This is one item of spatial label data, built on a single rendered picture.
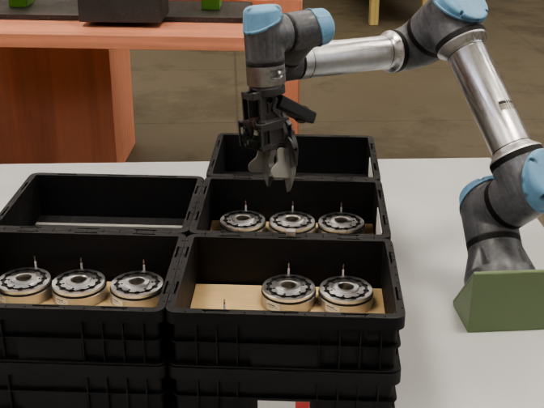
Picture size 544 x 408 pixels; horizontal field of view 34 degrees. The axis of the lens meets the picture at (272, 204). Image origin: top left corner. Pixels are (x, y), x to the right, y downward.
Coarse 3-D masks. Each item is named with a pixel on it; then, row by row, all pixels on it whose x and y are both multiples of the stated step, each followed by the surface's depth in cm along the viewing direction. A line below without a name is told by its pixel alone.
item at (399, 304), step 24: (192, 240) 169; (264, 240) 170; (288, 240) 170; (312, 240) 170; (336, 240) 170; (360, 240) 170; (384, 240) 170; (168, 312) 145; (192, 312) 145; (216, 312) 145; (240, 312) 145; (264, 312) 145; (288, 312) 145; (312, 312) 145; (336, 312) 145
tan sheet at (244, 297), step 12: (204, 288) 172; (216, 288) 172; (228, 288) 172; (240, 288) 172; (252, 288) 172; (372, 288) 173; (192, 300) 168; (204, 300) 168; (216, 300) 168; (228, 300) 168; (240, 300) 168; (252, 300) 168; (372, 312) 164; (384, 312) 164
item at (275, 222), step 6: (276, 216) 196; (282, 216) 196; (306, 216) 197; (270, 222) 193; (276, 222) 194; (282, 222) 193; (306, 222) 193; (312, 222) 193; (276, 228) 191; (282, 228) 190; (294, 228) 190; (300, 228) 190; (306, 228) 190
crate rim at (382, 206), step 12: (204, 180) 197; (216, 180) 198; (228, 180) 198; (240, 180) 198; (252, 180) 198; (264, 180) 198; (276, 180) 198; (300, 180) 198; (312, 180) 198; (324, 180) 198; (336, 180) 198; (348, 180) 198; (360, 180) 198; (372, 180) 198; (204, 192) 194; (384, 204) 185; (384, 216) 180; (192, 228) 174; (384, 228) 174
